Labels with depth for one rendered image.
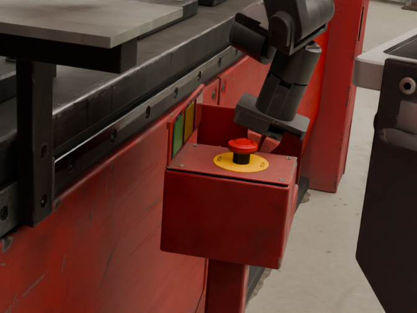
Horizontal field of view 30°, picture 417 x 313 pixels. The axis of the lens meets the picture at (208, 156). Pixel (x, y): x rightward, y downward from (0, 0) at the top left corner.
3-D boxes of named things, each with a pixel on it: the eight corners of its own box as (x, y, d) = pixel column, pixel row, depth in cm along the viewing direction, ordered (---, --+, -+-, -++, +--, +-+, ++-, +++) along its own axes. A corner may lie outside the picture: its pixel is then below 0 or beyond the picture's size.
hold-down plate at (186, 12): (138, 41, 122) (138, 22, 121) (106, 36, 123) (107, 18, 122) (197, 13, 149) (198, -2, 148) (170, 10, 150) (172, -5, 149)
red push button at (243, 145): (253, 174, 99) (255, 147, 98) (223, 169, 100) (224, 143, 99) (257, 163, 103) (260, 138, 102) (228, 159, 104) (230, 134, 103)
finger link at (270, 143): (223, 151, 116) (245, 95, 112) (267, 170, 115) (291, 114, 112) (213, 167, 110) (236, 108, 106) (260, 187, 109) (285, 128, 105)
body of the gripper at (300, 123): (239, 102, 113) (258, 56, 110) (305, 130, 112) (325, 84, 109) (231, 115, 107) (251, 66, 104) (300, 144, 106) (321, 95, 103)
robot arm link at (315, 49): (311, 45, 101) (332, 45, 105) (270, 23, 104) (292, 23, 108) (291, 93, 103) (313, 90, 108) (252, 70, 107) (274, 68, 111)
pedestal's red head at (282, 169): (280, 271, 99) (295, 138, 93) (159, 251, 102) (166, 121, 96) (295, 210, 118) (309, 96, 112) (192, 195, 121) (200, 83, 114)
